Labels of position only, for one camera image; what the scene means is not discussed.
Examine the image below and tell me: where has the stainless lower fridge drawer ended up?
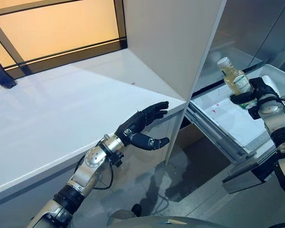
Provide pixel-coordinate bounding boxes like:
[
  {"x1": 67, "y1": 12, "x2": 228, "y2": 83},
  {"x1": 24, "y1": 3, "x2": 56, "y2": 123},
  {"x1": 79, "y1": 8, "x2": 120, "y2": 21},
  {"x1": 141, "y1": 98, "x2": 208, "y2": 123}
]
[{"x1": 222, "y1": 166, "x2": 275, "y2": 196}]

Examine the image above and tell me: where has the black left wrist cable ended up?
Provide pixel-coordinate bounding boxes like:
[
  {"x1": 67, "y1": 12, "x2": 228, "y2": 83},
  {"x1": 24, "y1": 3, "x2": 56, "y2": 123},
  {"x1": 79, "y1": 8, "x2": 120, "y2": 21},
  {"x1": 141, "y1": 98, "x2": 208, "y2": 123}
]
[{"x1": 75, "y1": 152, "x2": 114, "y2": 190}]

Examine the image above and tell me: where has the dark purple cloth sleeve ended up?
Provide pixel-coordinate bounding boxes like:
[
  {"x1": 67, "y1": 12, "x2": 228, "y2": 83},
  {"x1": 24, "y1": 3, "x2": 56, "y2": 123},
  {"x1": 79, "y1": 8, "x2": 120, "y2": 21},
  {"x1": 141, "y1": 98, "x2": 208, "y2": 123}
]
[{"x1": 0, "y1": 51, "x2": 18, "y2": 90}]

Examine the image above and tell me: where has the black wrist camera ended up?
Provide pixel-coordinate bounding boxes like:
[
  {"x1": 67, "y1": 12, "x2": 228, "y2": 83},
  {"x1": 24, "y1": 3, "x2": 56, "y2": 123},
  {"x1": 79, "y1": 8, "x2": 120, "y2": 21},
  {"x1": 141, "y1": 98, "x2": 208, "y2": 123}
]
[
  {"x1": 110, "y1": 152, "x2": 124, "y2": 167},
  {"x1": 247, "y1": 105, "x2": 261, "y2": 120}
]

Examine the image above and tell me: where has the amber window dark frame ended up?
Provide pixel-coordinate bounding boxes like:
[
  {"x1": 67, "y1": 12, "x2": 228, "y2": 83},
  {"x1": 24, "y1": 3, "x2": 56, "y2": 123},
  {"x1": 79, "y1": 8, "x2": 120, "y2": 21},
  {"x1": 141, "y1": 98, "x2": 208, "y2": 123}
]
[{"x1": 0, "y1": 0, "x2": 128, "y2": 87}]

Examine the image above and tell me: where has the brown inner fridge panel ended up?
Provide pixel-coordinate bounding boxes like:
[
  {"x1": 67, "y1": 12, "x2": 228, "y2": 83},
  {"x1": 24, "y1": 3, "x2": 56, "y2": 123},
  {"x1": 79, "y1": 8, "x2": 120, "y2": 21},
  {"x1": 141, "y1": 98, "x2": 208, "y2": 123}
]
[{"x1": 178, "y1": 121, "x2": 206, "y2": 149}]

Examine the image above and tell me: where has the clear tea bottle white cap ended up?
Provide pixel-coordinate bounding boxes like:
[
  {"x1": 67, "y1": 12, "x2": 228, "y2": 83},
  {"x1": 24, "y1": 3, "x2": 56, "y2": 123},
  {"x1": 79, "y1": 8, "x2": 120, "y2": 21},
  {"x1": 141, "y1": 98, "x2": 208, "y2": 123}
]
[{"x1": 216, "y1": 57, "x2": 258, "y2": 110}]

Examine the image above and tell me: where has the tall white cabinet panel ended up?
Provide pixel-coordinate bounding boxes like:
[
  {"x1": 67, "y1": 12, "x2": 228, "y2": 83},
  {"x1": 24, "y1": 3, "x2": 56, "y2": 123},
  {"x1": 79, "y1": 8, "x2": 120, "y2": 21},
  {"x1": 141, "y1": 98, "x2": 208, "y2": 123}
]
[{"x1": 122, "y1": 0, "x2": 228, "y2": 166}]

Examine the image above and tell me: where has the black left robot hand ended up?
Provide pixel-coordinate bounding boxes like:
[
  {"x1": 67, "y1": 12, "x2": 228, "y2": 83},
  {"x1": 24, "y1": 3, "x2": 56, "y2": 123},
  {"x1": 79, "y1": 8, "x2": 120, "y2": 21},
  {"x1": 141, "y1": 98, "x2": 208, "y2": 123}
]
[{"x1": 114, "y1": 101, "x2": 171, "y2": 152}]

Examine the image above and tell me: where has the stainless steel fridge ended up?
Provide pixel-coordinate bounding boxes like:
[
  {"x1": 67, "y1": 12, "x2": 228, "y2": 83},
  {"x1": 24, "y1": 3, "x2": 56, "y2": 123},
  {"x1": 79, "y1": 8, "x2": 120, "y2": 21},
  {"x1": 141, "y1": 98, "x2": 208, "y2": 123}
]
[{"x1": 192, "y1": 0, "x2": 285, "y2": 95}]

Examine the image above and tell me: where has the grey robot torso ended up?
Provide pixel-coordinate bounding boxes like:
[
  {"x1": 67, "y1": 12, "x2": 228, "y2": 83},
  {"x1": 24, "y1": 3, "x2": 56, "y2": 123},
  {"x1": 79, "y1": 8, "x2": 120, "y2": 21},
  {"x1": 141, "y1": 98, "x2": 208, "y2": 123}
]
[{"x1": 106, "y1": 209, "x2": 228, "y2": 228}]

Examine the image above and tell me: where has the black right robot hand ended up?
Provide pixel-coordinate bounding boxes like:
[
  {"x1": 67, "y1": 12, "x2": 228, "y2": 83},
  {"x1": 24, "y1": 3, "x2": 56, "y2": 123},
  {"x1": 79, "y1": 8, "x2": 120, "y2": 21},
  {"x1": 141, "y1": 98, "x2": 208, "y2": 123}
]
[{"x1": 229, "y1": 76, "x2": 281, "y2": 110}]

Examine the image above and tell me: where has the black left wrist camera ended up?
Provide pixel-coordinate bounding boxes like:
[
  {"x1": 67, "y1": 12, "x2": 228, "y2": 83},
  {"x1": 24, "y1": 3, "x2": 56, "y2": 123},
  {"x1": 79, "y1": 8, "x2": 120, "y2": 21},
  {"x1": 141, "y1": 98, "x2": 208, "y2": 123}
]
[{"x1": 110, "y1": 152, "x2": 124, "y2": 167}]

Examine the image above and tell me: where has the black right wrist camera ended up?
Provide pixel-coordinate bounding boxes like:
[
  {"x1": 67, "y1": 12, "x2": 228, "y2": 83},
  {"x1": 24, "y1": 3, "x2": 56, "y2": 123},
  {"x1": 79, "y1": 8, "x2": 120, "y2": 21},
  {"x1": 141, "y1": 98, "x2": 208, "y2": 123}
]
[{"x1": 247, "y1": 105, "x2": 261, "y2": 120}]

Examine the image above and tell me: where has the white fridge drawer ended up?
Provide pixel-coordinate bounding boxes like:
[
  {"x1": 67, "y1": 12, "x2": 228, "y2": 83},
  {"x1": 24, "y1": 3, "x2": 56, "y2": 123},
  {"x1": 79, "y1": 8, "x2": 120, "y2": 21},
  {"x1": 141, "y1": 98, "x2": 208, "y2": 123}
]
[{"x1": 184, "y1": 63, "x2": 285, "y2": 185}]

